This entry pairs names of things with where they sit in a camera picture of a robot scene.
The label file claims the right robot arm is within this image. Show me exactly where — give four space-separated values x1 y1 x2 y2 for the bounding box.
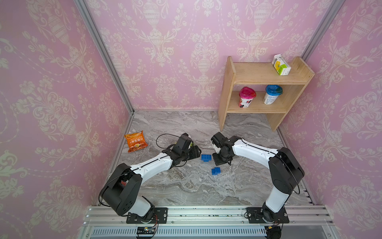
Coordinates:
211 132 305 223

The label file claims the wooden shelf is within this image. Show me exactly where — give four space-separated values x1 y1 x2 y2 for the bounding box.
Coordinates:
218 56 315 131

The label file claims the blue lid yogurt cup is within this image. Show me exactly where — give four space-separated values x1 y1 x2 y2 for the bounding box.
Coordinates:
263 85 283 105

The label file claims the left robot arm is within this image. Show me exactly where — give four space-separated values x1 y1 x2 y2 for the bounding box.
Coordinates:
98 133 202 223

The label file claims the blue lego brick assembly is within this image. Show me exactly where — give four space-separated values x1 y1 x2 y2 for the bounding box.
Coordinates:
201 154 212 162

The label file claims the orange snack bag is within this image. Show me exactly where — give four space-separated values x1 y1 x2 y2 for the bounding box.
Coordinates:
124 131 148 153

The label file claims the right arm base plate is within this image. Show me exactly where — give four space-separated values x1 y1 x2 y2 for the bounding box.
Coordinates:
244 207 289 224

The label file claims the blue 2x2 lego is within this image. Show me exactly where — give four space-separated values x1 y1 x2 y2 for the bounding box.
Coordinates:
211 167 221 176

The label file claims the aluminium front rail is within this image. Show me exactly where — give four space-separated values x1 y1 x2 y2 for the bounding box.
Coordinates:
78 205 340 239

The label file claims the white green carton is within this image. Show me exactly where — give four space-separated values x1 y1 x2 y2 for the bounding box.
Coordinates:
272 54 291 76

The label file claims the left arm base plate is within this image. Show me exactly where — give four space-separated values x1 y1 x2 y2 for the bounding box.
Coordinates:
126 207 168 224

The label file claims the pink lid yogurt cup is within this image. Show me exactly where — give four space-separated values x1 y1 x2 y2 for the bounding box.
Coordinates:
239 87 257 108

